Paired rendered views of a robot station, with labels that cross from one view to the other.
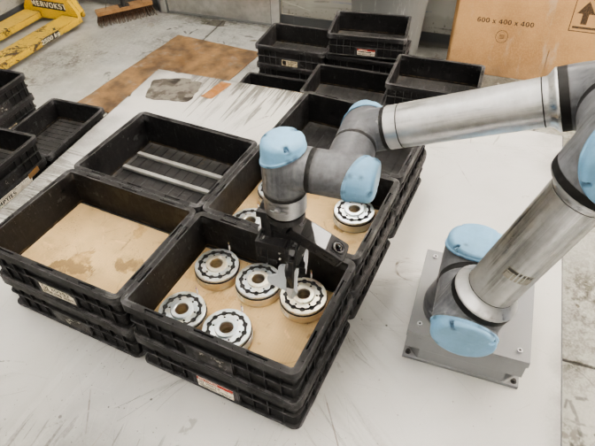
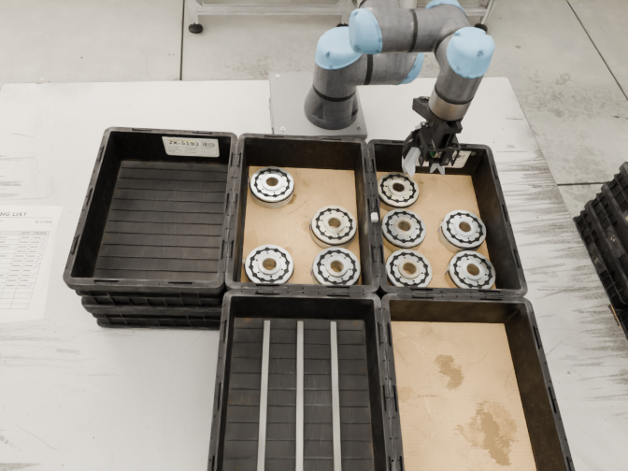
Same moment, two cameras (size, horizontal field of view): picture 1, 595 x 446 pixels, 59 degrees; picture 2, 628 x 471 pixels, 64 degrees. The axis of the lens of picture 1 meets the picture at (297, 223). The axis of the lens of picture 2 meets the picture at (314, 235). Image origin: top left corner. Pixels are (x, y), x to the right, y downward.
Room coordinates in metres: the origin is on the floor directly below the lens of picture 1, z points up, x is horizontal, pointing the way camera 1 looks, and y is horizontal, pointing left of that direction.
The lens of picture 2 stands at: (1.30, 0.51, 1.80)
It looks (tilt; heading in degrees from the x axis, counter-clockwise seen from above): 58 degrees down; 235
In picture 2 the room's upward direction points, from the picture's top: 9 degrees clockwise
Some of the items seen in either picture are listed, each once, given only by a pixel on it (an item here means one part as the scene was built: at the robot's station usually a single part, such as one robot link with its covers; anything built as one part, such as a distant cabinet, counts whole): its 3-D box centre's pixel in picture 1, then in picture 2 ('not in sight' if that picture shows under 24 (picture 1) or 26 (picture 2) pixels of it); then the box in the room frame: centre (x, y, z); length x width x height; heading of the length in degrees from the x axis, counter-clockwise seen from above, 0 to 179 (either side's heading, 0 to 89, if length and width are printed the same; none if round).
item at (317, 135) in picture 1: (348, 148); (164, 216); (1.24, -0.15, 0.87); 0.40 x 0.30 x 0.11; 63
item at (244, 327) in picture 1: (227, 329); (463, 228); (0.64, 0.15, 0.86); 0.10 x 0.10 x 0.01
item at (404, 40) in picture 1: (367, 65); not in sight; (2.68, -0.41, 0.37); 0.42 x 0.34 x 0.46; 69
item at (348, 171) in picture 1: (345, 169); (438, 30); (0.68, -0.08, 1.23); 0.11 x 0.11 x 0.08; 70
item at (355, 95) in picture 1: (346, 113); not in sight; (2.30, -0.27, 0.31); 0.40 x 0.30 x 0.34; 69
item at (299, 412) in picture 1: (248, 329); not in sight; (0.71, 0.12, 0.76); 0.40 x 0.30 x 0.12; 63
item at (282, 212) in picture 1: (284, 201); (451, 100); (0.69, 0.02, 1.16); 0.08 x 0.08 x 0.05
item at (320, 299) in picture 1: (303, 296); (397, 189); (0.72, -0.01, 0.86); 0.10 x 0.10 x 0.01
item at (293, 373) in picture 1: (241, 285); (439, 213); (0.71, 0.12, 0.92); 0.40 x 0.30 x 0.02; 63
